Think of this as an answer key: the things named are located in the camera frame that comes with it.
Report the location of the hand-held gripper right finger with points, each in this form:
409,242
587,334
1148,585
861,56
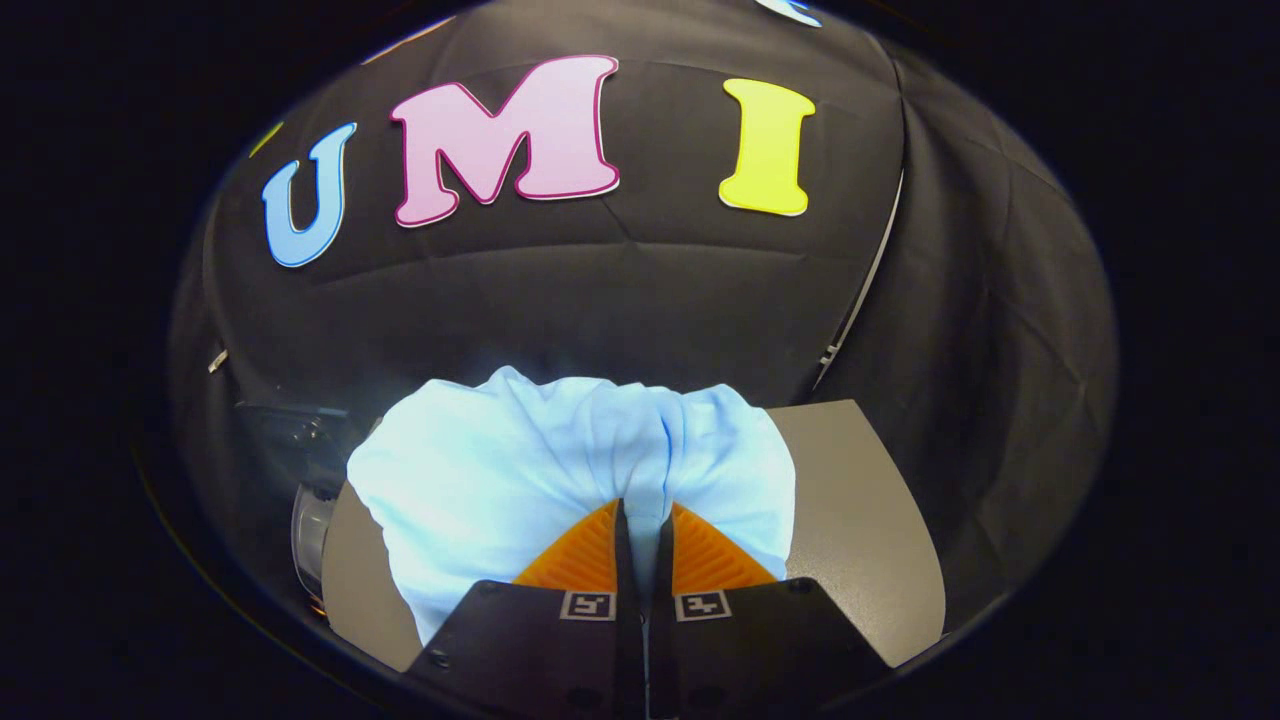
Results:
664,570

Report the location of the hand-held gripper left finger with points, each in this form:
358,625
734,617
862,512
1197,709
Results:
625,570

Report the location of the light blue garment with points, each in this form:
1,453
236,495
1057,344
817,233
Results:
500,470

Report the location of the dark washing machine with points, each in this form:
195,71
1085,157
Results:
310,540

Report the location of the grey appliance with control panel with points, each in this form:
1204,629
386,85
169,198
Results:
860,500

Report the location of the black backdrop cloth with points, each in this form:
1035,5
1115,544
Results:
620,300

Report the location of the white clip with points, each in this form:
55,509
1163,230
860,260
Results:
217,360

